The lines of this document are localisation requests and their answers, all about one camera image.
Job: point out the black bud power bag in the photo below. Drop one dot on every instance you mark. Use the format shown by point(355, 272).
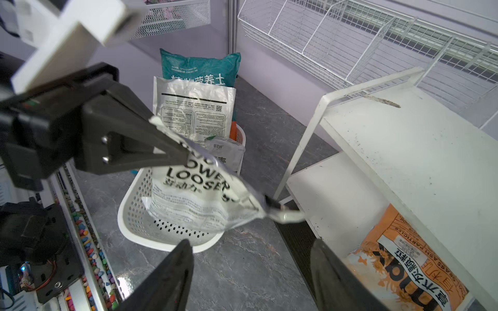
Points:
point(205, 195)

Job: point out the orange fertilizer bag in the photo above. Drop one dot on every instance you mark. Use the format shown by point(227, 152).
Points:
point(402, 271)

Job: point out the white perforated plastic basket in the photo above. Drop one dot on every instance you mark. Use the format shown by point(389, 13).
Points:
point(139, 227)

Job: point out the white metal tiered shelf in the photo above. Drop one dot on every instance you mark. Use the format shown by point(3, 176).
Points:
point(386, 142)

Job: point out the white fertilizer bag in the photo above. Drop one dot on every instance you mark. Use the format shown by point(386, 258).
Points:
point(195, 110)

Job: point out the white wire wall basket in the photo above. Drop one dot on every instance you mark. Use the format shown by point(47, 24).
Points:
point(172, 16)

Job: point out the white wire wall rack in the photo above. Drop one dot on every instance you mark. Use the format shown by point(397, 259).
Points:
point(343, 43)

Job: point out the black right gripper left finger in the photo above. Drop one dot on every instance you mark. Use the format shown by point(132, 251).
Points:
point(168, 286)

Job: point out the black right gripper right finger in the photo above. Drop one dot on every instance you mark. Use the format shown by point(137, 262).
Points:
point(336, 288)

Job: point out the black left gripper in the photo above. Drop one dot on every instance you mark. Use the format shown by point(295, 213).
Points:
point(40, 129)

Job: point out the teal orange soil bag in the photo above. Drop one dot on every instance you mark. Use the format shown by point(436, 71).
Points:
point(220, 72)

